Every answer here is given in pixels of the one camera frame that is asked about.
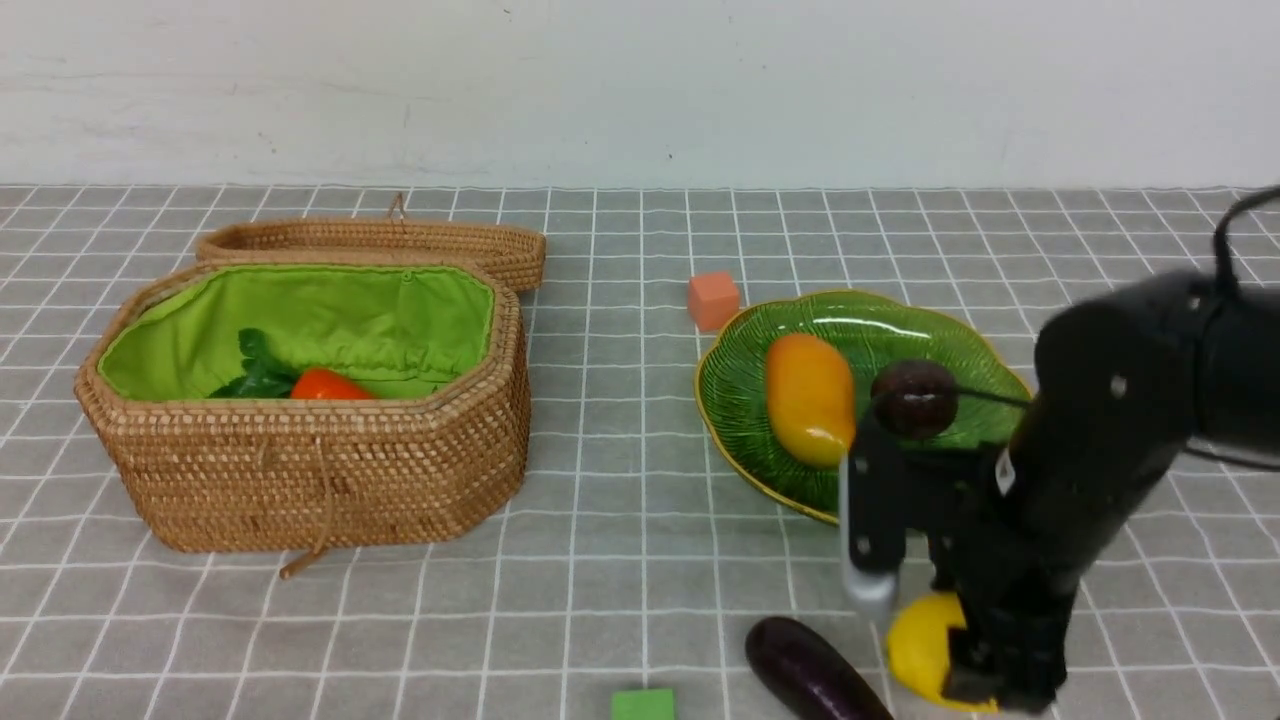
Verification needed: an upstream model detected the dark brown passion fruit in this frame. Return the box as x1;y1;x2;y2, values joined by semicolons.
870;359;959;441

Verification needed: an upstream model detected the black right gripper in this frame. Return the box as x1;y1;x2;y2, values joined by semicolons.
928;450;1076;716

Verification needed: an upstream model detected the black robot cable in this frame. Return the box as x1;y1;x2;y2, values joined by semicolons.
945;184;1280;471

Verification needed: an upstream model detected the woven wicker basket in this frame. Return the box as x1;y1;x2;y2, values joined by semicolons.
74;261;531;557

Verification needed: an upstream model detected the woven wicker basket lid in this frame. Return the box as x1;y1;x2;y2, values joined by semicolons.
195;193;547;292

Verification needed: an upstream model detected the green foam cube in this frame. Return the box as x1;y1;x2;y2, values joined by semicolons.
609;688;677;720

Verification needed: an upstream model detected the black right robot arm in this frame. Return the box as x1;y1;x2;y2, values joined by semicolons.
929;272;1277;715

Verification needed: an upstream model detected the orange yellow mango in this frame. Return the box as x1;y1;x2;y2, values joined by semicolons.
764;333;856;470

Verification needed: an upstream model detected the yellow lemon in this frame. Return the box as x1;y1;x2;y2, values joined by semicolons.
884;592;998;714

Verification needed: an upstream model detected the green glass leaf plate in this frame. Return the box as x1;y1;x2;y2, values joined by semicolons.
694;290;1033;525

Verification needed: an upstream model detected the orange foam cube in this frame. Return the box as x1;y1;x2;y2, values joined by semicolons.
686;272;742;333

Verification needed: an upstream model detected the dark purple eggplant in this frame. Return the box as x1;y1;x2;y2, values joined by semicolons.
744;616;893;719

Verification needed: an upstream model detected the orange carrot with leaves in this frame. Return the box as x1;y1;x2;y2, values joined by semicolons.
209;328;376;400

